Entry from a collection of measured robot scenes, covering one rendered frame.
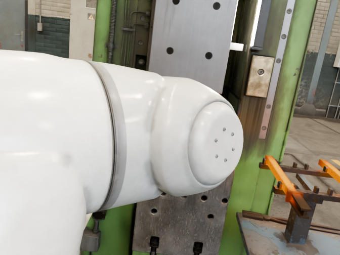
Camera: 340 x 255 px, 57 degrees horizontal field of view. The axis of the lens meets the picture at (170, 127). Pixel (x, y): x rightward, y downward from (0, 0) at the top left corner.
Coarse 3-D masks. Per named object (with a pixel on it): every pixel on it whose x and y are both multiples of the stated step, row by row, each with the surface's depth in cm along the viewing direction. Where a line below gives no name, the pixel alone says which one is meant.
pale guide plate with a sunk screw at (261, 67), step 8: (256, 56) 132; (256, 64) 133; (264, 64) 132; (272, 64) 132; (256, 72) 133; (264, 72) 133; (248, 80) 135; (256, 80) 134; (264, 80) 134; (248, 88) 135; (256, 88) 135; (264, 88) 135; (256, 96) 136; (264, 96) 136
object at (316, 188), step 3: (294, 162) 123; (294, 165) 123; (306, 165) 123; (306, 168) 123; (315, 186) 103; (315, 189) 103; (318, 189) 102; (330, 189) 102; (315, 192) 103; (318, 192) 102; (327, 192) 104; (330, 192) 102; (330, 195) 103
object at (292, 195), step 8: (272, 160) 122; (272, 168) 116; (280, 168) 114; (280, 176) 107; (288, 184) 102; (288, 192) 95; (296, 192) 95; (288, 200) 96; (296, 200) 90; (304, 200) 91; (296, 208) 91; (304, 208) 86; (304, 216) 87
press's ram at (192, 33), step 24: (168, 0) 116; (192, 0) 115; (216, 0) 115; (168, 24) 118; (192, 24) 118; (216, 24) 117; (168, 48) 121; (192, 48) 120; (216, 48) 120; (240, 48) 138; (168, 72) 123; (192, 72) 122; (216, 72) 122
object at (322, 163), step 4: (320, 160) 130; (324, 160) 130; (320, 164) 129; (324, 164) 126; (328, 164) 125; (328, 168) 122; (332, 168) 121; (328, 172) 122; (332, 172) 119; (336, 172) 118; (332, 176) 119; (336, 176) 116; (336, 180) 116
